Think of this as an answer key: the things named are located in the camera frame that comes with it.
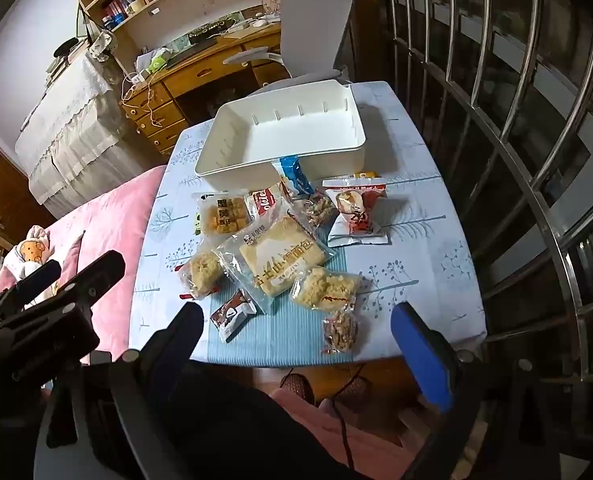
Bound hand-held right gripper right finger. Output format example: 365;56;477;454
390;302;552;480

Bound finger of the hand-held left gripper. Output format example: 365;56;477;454
0;260;62;306
51;250;127;306

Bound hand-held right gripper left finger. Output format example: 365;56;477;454
41;302;207;480

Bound brown chocolate snack packet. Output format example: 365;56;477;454
210;289;258;343

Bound rice crispy snack packet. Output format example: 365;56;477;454
290;266;363;313
179;245;224;301

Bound brown walnut cluster packet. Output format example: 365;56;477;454
321;307;359;356

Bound large toast bread packet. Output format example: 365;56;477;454
215;212;339;315

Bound yellow cube cracker packet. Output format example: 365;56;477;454
191;191;251;236

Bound red label white packet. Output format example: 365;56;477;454
246;183;294;221

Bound red white snack packet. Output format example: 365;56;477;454
322;178;391;247

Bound mixed nuts clear packet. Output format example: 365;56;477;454
291;192;339;233

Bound blue wafer snack packet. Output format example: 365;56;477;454
271;156;317;198

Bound white plastic storage bin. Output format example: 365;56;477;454
195;79;367;181

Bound cartoon plush toy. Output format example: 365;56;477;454
0;225;60;306

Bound person's pink pants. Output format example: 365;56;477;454
271;385;427;480

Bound white lace furniture cover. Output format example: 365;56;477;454
15;52;150;218

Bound metal window grille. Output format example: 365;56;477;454
371;0;593;386

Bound wooden desk with drawers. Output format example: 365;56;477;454
119;25;297;156

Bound grey office chair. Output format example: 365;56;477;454
223;0;357;98

